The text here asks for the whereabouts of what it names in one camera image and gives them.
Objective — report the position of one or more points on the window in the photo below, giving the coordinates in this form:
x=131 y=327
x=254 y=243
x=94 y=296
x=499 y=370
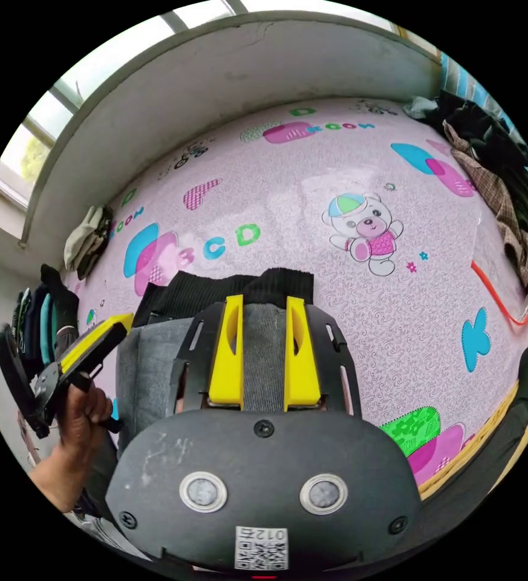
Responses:
x=37 y=150

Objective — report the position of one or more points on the person's left forearm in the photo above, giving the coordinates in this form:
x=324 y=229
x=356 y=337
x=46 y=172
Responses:
x=57 y=481

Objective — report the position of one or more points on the folded beige and dark clothes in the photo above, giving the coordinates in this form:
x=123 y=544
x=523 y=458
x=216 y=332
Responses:
x=84 y=238

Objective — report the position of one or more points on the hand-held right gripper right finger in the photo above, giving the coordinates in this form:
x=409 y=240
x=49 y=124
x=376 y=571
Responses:
x=302 y=367

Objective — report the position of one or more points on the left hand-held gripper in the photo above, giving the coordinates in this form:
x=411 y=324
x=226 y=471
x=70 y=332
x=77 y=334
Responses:
x=98 y=356

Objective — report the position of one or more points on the grey sweater with black hem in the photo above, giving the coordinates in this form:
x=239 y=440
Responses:
x=152 y=363

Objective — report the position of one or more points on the pile of clothes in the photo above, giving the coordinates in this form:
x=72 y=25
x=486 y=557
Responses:
x=495 y=172

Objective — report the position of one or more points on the person's left hand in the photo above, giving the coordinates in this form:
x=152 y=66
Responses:
x=82 y=422

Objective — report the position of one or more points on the blue striped cloth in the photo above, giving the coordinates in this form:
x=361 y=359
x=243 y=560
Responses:
x=468 y=81

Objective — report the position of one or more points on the stack of folded dark clothes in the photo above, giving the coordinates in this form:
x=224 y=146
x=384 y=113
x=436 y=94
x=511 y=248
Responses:
x=41 y=317

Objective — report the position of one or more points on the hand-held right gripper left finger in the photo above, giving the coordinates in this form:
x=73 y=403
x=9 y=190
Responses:
x=226 y=358

